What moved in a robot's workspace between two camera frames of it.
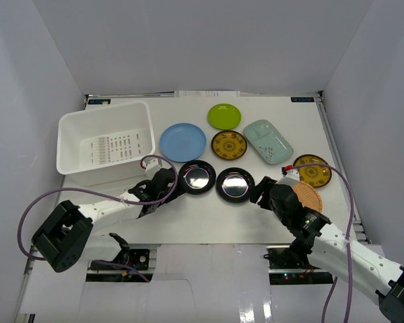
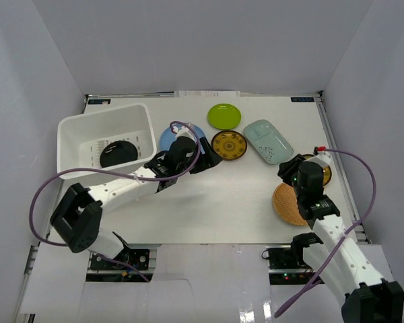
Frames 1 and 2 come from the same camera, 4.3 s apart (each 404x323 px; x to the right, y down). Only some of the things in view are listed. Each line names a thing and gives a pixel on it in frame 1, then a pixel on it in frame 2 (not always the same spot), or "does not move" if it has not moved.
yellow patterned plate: x=229 y=144 does not move
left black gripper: x=174 y=185 -> x=208 y=158
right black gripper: x=262 y=187 -> x=285 y=170
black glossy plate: x=197 y=177 -> x=117 y=153
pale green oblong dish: x=268 y=143 does not move
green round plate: x=224 y=116 does not move
